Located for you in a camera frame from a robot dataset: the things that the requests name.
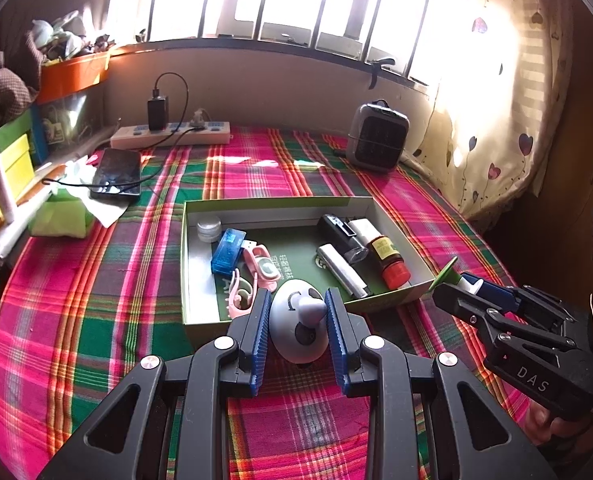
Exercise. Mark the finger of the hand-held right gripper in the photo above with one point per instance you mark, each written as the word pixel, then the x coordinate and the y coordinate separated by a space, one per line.
pixel 496 292
pixel 471 310

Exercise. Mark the beige power strip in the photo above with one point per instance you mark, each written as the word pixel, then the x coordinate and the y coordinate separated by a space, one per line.
pixel 206 132

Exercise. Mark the white plug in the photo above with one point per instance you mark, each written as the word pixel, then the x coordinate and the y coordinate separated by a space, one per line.
pixel 199 119

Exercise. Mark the small bottle red cap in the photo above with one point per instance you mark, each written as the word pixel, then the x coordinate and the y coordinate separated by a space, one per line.
pixel 394 270

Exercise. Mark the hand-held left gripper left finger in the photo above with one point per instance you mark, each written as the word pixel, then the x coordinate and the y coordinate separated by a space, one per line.
pixel 261 340

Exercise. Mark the blue translucent USB tester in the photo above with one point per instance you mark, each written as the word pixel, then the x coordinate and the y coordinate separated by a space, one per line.
pixel 229 252

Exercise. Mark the black smartphone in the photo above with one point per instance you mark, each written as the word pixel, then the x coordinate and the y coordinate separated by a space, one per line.
pixel 116 172

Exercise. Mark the grey small heater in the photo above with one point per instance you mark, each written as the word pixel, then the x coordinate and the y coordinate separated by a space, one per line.
pixel 379 137

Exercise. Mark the cream curtain heart print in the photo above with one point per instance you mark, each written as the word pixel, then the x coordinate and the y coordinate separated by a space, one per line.
pixel 506 110

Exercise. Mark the pink green plaid blanket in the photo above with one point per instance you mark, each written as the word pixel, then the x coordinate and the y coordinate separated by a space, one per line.
pixel 101 310

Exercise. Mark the green cardboard box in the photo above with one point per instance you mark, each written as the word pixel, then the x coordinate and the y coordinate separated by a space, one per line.
pixel 296 250

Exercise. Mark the black window hook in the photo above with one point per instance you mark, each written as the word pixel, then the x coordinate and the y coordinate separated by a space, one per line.
pixel 376 72

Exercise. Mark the person's right hand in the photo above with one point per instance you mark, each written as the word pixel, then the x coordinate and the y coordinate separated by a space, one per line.
pixel 551 425

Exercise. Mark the green tissue pack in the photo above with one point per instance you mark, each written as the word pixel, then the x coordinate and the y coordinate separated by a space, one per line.
pixel 61 215

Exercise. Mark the white round gadget grey knob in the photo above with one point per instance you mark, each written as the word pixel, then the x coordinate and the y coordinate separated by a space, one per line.
pixel 296 337

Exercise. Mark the green and white spool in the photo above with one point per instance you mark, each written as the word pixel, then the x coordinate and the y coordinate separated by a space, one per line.
pixel 446 272

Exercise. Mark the white round jar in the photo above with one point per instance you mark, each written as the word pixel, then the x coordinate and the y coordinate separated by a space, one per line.
pixel 209 230

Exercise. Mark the window grille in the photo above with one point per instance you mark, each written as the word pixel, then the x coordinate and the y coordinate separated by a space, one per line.
pixel 321 20

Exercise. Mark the silver tube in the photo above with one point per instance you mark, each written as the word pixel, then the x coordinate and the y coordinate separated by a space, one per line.
pixel 341 270

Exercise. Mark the pile of pale clothes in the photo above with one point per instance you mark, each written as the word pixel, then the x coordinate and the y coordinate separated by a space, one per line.
pixel 61 40

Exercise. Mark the orange plastic bin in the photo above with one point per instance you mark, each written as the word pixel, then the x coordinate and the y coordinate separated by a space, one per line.
pixel 74 77

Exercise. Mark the yellow cardboard box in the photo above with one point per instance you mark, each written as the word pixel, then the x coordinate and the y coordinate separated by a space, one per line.
pixel 19 165

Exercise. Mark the pink clip mint pad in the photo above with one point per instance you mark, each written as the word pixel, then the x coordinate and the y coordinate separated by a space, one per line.
pixel 264 267

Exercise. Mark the clear plastic container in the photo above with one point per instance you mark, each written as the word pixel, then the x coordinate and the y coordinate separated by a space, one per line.
pixel 66 120

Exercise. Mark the black charger adapter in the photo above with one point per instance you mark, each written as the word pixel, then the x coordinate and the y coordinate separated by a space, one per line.
pixel 158 114

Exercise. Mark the brown cloth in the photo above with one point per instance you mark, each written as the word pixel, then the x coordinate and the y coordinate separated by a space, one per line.
pixel 1 95

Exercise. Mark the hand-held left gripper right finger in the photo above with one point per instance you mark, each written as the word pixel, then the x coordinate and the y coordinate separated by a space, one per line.
pixel 337 340

